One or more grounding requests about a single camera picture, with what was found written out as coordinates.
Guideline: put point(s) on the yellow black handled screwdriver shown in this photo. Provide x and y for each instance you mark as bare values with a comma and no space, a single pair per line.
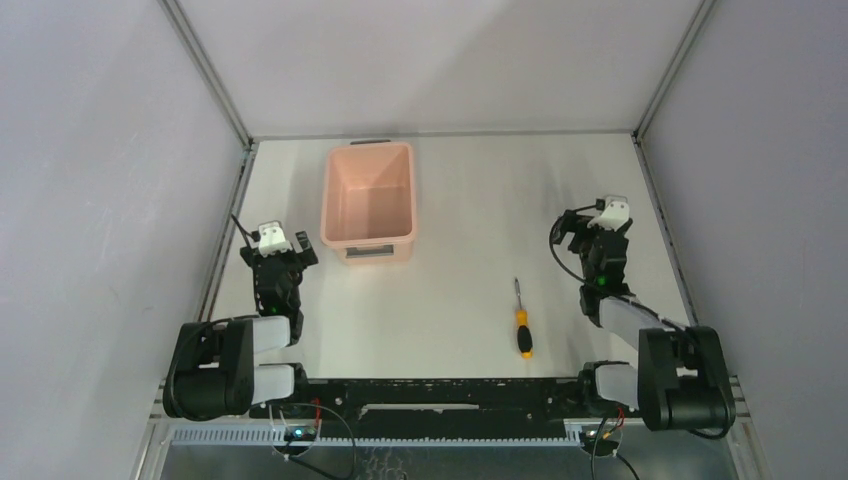
524,337

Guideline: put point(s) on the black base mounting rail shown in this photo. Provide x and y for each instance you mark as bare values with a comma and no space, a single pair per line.
452,407

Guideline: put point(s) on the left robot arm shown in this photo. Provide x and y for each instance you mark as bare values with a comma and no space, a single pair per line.
212,371

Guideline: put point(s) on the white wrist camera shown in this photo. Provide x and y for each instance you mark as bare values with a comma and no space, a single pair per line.
272,239
614,213

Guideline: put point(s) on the pink plastic bin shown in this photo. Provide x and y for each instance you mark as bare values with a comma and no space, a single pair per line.
369,207

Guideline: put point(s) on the base wiring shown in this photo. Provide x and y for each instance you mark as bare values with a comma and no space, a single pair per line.
606,437
311,430

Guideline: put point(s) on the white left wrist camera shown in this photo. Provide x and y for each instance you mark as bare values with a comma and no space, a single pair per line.
272,239

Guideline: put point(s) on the right base wiring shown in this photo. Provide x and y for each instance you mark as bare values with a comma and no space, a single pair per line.
606,437

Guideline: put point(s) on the left base wiring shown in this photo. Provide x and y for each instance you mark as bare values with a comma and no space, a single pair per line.
311,430

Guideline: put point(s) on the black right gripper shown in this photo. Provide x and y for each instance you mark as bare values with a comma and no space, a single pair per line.
569,222

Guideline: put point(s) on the slotted white cable duct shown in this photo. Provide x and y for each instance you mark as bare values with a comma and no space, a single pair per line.
259,435

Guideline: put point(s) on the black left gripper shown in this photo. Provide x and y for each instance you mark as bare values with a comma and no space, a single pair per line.
279,258

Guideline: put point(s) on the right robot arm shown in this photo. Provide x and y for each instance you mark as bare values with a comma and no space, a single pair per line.
680,380

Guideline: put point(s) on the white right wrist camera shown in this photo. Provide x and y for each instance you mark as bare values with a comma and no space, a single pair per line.
614,213

